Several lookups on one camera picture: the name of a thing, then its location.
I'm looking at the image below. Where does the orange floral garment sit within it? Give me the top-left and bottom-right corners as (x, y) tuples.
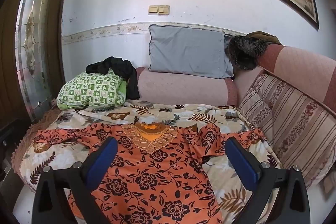
(29, 123), (268, 224)

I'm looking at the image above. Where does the olive brown jacket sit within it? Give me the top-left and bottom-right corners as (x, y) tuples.
(245, 31), (282, 46)

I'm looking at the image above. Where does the green checked pillow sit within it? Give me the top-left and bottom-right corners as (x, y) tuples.
(56, 69), (126, 110)

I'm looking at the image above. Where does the beige leaf-print blanket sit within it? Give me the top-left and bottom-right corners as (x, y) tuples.
(20, 101), (284, 224)

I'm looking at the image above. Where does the grey pillow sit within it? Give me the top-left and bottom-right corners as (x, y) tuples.
(148, 24), (235, 79)

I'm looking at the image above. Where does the dark furry cushion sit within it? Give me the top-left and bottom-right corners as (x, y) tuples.
(224, 34), (269, 71)

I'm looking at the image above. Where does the brown fringed cloth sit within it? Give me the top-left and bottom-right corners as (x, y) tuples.
(12, 107), (63, 193)

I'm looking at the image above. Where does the black cloth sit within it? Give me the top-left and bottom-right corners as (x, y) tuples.
(86, 56), (140, 100)

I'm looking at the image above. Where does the large striped sofa cushion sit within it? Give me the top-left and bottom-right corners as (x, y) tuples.
(249, 73), (336, 190)

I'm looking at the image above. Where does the small striped cushion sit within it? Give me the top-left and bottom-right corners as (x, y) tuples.
(238, 88), (275, 146)

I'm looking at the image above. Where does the wooden door with glass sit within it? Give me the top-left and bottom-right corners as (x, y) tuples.
(0, 0), (80, 135)

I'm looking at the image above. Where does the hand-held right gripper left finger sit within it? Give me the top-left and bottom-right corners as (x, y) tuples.
(31, 136), (118, 224)

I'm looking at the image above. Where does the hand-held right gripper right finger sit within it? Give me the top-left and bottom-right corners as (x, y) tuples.
(224, 137), (311, 224)

